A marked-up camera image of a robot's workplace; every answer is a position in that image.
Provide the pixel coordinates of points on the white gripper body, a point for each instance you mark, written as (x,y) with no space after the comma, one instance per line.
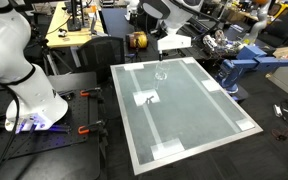
(174,42)

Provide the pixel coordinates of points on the clear drinking glass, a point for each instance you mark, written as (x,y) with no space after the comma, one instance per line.
(162,71)

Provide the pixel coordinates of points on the wooden desk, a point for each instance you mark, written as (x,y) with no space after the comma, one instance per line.
(59,33)

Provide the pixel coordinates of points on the black office chair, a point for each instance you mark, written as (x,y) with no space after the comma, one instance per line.
(100,55)

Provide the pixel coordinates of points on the metal robot hand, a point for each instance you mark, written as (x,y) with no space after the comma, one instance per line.
(214,40)

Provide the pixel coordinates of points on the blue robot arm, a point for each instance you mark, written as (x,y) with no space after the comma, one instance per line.
(250,61)

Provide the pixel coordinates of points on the small white tape patch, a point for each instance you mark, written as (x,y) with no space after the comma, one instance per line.
(210,85)
(133,66)
(245,125)
(188,60)

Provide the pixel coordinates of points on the black tripod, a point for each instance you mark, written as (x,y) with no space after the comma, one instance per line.
(52,58)

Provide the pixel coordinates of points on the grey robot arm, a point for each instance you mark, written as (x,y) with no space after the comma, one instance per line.
(260,21)

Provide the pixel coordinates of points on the black optical breadboard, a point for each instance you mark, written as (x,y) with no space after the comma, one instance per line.
(79,111)

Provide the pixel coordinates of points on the black monitor stand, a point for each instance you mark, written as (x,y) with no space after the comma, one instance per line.
(74,20)

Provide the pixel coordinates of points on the long white tape strip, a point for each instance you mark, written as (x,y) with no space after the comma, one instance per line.
(210,96)
(150,120)

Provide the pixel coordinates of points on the orange black clamp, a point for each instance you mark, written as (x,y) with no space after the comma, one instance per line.
(90,127)
(92,92)

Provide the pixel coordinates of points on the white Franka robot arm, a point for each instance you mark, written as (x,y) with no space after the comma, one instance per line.
(20,83)

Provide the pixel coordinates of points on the white power adapter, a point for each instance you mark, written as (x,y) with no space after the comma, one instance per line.
(277,110)

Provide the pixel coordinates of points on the cardboard box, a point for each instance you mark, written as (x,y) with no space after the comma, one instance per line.
(285,52)

